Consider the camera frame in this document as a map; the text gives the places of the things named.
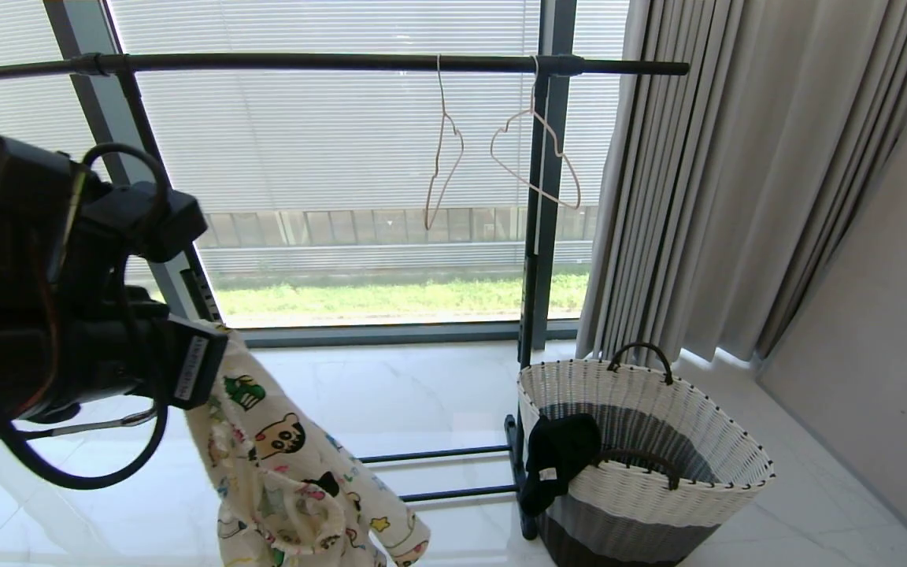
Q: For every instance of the cream printed garment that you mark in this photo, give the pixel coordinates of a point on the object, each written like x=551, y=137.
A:
x=288, y=472

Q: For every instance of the black clothes rack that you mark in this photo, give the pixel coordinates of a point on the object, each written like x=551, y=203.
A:
x=304, y=61

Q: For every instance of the white laundry basket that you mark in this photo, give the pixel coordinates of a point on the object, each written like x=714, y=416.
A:
x=697, y=488

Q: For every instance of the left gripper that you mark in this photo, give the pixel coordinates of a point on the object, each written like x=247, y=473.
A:
x=186, y=362

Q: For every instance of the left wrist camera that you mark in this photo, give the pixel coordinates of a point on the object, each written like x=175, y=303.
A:
x=146, y=220

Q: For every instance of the pink clothes hanger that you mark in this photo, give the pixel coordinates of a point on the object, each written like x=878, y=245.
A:
x=442, y=98
x=536, y=183

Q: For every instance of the black garment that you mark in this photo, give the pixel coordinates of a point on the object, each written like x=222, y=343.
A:
x=556, y=457

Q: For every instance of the beige curtain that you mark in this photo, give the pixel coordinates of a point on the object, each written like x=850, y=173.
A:
x=737, y=197

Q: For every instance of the window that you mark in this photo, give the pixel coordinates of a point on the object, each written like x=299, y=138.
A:
x=343, y=157

